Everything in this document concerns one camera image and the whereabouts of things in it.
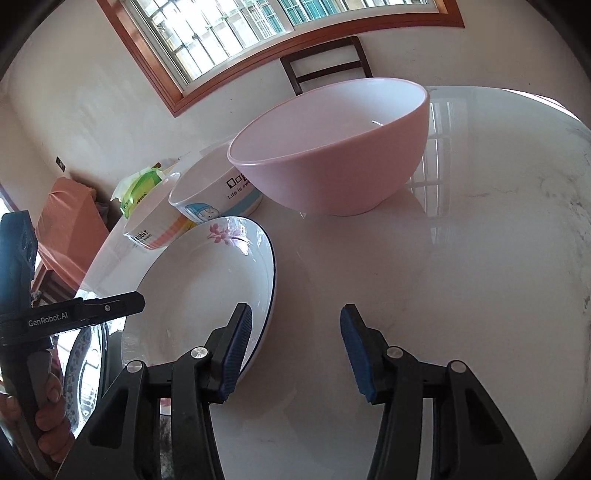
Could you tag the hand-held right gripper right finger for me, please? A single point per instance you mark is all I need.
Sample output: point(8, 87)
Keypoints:
point(356, 355)

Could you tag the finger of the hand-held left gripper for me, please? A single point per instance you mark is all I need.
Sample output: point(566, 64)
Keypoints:
point(92, 311)

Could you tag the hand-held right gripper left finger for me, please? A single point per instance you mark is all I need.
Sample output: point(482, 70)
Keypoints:
point(236, 350)

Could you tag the blue patterned plate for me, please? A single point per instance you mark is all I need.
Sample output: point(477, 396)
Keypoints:
point(81, 369)

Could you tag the white plate with rose print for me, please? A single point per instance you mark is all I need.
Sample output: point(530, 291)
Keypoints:
point(194, 295)

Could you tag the white bowl with striped print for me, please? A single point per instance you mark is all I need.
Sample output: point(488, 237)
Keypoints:
point(152, 217)

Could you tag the white bowl with cartoon print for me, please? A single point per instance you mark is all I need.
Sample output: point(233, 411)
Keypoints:
point(203, 184)

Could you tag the pink bowl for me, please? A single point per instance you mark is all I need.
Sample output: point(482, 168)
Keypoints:
point(332, 175)

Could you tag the person's left hand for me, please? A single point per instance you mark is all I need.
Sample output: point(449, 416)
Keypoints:
point(53, 415)

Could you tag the peach cloth cover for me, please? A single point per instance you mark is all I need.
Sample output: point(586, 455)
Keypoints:
point(64, 221)

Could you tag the green tissue pack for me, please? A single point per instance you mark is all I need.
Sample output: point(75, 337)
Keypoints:
point(138, 191)

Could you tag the dark wooden chair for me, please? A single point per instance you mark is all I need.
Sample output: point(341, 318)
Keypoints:
point(330, 74)

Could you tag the wooden framed window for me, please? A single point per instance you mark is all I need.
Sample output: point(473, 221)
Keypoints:
point(207, 37)

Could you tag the wall socket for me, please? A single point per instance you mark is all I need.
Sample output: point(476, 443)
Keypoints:
point(61, 164)

